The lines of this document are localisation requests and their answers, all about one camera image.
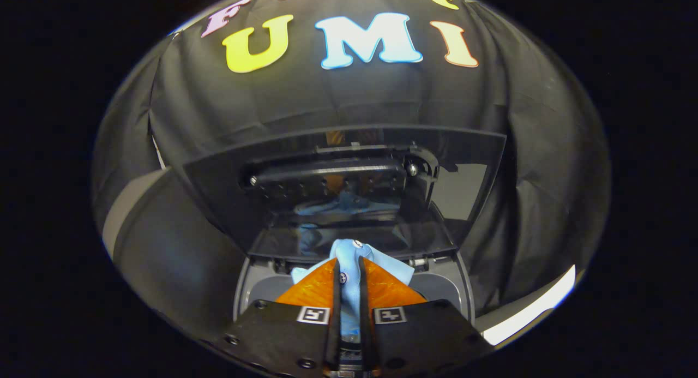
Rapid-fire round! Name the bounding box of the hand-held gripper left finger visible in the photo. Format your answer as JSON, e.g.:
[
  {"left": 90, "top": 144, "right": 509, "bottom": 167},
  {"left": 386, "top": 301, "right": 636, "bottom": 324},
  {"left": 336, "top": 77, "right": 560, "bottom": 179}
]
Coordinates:
[{"left": 222, "top": 257, "right": 342, "bottom": 378}]

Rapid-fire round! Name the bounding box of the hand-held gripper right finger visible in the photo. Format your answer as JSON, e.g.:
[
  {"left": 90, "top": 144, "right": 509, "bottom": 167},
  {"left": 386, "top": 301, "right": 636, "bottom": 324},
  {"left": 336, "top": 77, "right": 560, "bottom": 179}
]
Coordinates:
[{"left": 357, "top": 256, "right": 492, "bottom": 378}]

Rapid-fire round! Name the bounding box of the light blue polo shirt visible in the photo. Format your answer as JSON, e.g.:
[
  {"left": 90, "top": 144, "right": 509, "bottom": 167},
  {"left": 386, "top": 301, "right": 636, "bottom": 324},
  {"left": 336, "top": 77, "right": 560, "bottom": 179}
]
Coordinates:
[{"left": 290, "top": 238, "right": 416, "bottom": 341}]

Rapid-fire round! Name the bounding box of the dark washing machine lid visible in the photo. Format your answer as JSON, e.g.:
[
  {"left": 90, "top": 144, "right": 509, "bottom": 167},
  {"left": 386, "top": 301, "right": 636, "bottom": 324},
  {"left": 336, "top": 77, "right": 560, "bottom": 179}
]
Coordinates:
[{"left": 182, "top": 125, "right": 508, "bottom": 262}]

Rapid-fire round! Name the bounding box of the white flat surface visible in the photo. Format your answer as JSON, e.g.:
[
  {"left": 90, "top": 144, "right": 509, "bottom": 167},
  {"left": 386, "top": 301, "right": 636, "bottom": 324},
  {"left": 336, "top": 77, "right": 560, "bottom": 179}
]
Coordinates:
[{"left": 482, "top": 265, "right": 577, "bottom": 346}]

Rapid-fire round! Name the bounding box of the dark-topped grey cabinet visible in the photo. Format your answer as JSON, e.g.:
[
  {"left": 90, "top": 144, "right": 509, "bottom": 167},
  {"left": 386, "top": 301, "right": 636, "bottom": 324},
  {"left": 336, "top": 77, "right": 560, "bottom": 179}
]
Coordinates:
[{"left": 101, "top": 167, "right": 247, "bottom": 338}]

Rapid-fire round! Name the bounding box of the black backdrop cloth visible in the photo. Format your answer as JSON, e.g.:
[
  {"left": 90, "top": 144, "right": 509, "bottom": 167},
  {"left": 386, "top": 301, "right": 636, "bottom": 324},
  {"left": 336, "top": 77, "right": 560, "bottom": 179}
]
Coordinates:
[{"left": 92, "top": 0, "right": 612, "bottom": 314}]

